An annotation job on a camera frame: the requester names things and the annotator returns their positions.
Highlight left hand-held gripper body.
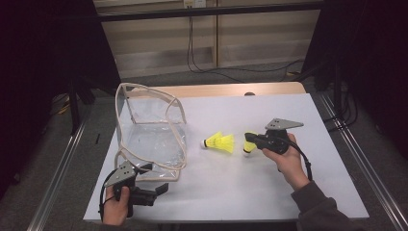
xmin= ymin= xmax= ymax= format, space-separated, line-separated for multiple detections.
xmin=103 ymin=160 xmax=159 ymax=218

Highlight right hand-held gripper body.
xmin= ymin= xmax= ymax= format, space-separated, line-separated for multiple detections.
xmin=260 ymin=117 xmax=305 ymax=156

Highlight clear plastic bag beige trim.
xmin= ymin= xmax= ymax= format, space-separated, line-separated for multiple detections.
xmin=114 ymin=82 xmax=189 ymax=183

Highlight person's right hand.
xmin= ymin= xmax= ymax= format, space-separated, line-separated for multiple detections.
xmin=261 ymin=133 xmax=312 ymax=193

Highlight person's left hand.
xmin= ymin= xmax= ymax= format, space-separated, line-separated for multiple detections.
xmin=101 ymin=185 xmax=131 ymax=227

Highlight black metal stand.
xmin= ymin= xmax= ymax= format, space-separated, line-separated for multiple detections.
xmin=332 ymin=61 xmax=344 ymax=120
xmin=68 ymin=76 xmax=97 ymax=136

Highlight dark curtain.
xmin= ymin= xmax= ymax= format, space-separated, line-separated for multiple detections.
xmin=301 ymin=0 xmax=408 ymax=155
xmin=0 ymin=0 xmax=122 ymax=193

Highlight beige wooden shelf unit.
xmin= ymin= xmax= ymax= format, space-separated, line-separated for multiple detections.
xmin=92 ymin=0 xmax=321 ymax=80

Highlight black metal crossbar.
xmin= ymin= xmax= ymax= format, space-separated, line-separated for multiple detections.
xmin=95 ymin=1 xmax=325 ymax=23

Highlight white power outlet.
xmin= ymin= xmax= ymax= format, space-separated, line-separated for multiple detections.
xmin=183 ymin=0 xmax=207 ymax=9

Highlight left hand-held gripper cable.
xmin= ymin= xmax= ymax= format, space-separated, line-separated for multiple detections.
xmin=98 ymin=168 xmax=119 ymax=223

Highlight hand-held gripper cable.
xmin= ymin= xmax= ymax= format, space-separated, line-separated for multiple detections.
xmin=98 ymin=168 xmax=119 ymax=223
xmin=285 ymin=138 xmax=314 ymax=183

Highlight right hand-held gripper cable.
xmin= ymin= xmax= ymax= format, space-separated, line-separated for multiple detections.
xmin=285 ymin=138 xmax=314 ymax=183

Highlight aluminium floor rail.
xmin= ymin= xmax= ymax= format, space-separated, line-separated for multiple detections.
xmin=320 ymin=94 xmax=408 ymax=231
xmin=27 ymin=105 xmax=92 ymax=231

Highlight black wall cable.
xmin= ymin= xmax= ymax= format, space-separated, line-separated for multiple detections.
xmin=191 ymin=15 xmax=306 ymax=74
xmin=187 ymin=15 xmax=248 ymax=85

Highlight black floor cables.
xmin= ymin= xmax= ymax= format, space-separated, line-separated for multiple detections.
xmin=323 ymin=92 xmax=359 ymax=133

